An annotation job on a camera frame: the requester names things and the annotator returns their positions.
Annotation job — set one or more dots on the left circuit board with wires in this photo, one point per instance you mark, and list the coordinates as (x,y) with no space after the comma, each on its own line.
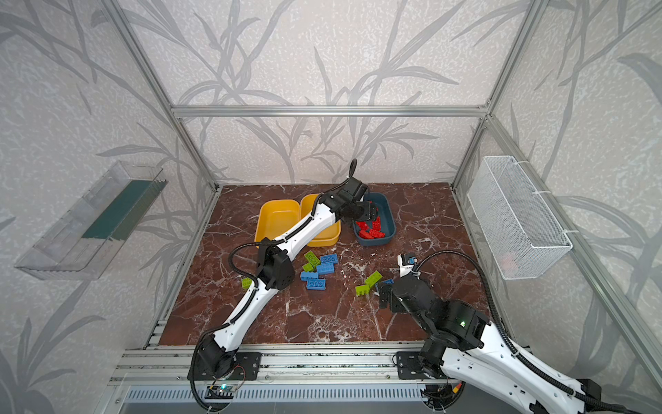
(228,386)

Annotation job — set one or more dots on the aluminium frame crossbar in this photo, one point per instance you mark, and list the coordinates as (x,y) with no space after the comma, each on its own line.
(185,111)

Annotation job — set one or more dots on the right wiring bundle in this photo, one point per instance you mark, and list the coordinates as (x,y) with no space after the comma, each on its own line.
(442,393)

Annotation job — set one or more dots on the aluminium front rail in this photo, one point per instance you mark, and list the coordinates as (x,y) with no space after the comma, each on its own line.
(317,363)

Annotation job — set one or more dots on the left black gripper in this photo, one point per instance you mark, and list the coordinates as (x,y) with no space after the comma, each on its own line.
(365,211)

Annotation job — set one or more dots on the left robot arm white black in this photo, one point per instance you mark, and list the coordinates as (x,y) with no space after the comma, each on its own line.
(214,355)

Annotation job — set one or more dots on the dark teal plastic bin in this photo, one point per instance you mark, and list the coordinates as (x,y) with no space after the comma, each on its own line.
(386,220)

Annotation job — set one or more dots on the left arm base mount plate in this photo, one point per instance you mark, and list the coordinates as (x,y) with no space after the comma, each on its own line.
(242,366)

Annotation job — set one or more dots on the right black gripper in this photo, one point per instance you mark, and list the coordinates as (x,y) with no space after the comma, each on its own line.
(386,295)

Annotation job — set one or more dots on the blue lego top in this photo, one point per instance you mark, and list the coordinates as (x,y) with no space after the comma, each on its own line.
(329,259)

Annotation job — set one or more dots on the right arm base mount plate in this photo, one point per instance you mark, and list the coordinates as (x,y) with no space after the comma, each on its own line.
(410,368)

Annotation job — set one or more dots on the clear plastic wall shelf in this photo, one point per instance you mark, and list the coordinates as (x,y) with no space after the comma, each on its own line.
(81,245)

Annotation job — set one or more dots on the white wire mesh basket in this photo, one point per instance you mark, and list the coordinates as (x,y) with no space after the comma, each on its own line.
(523,234)

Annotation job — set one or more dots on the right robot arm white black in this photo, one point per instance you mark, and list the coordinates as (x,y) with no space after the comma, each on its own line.
(463,344)

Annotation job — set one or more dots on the yellow plastic bin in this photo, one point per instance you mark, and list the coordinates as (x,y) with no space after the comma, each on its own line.
(327,238)
(277,217)

